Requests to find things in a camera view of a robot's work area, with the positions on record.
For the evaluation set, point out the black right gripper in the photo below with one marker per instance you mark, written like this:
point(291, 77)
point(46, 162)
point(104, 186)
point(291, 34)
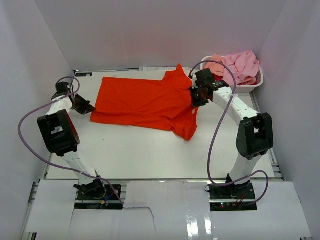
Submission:
point(195, 103)

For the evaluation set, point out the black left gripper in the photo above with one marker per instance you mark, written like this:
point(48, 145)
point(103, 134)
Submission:
point(86, 107)

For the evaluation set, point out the orange t shirt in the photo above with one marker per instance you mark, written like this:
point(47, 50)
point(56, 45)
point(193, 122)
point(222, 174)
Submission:
point(156, 104)

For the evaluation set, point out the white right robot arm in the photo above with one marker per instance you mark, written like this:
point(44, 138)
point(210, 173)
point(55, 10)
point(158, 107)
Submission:
point(255, 130)

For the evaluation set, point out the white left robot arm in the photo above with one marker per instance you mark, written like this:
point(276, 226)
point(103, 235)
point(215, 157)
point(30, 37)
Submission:
point(62, 139)

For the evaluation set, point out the magenta t shirt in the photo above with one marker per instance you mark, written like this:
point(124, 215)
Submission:
point(217, 77)

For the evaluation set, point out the peach t shirt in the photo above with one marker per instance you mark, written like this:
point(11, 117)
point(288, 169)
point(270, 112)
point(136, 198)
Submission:
point(215, 68)

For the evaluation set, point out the black table label sticker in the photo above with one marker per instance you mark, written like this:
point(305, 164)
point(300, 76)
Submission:
point(83, 74)

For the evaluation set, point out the white perforated laundry basket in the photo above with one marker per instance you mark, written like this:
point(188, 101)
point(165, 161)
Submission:
point(249, 88)

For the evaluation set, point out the light pink t shirt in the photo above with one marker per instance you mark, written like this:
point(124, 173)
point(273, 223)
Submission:
point(244, 67)

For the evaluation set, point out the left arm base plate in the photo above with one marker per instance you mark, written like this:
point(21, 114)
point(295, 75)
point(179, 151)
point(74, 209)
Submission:
point(99, 200)

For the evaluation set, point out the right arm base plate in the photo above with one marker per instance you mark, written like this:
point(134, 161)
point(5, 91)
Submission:
point(224, 199)

